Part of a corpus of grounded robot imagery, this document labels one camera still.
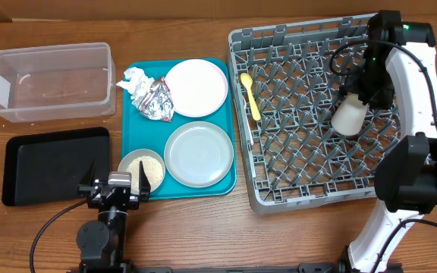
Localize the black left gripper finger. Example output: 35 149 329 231
138 161 151 192
79 160 96 186

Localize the white paper cup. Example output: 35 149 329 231
332 93 369 137

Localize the gray plate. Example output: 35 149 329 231
164 121 234 188

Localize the yellow plastic spoon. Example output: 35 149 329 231
240 73 261 121

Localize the pink plastic utensil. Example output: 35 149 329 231
242 96 254 146

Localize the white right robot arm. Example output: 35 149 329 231
332 10 437 272

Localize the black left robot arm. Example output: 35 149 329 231
76 163 151 272

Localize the gray dishwasher rack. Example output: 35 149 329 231
228 14 401 215

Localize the gray bowl of grains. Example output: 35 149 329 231
118 149 165 194

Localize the black plastic tray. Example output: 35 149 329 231
2 127 112 206

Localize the teal serving tray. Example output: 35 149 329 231
121 57 237 201

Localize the crumpled foil wrapper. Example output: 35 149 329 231
132 77 174 122

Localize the crumpled white napkin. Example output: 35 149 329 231
116 67 155 103

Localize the clear plastic bin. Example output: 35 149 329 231
0 42 116 123

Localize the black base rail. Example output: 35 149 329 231
66 261 404 273

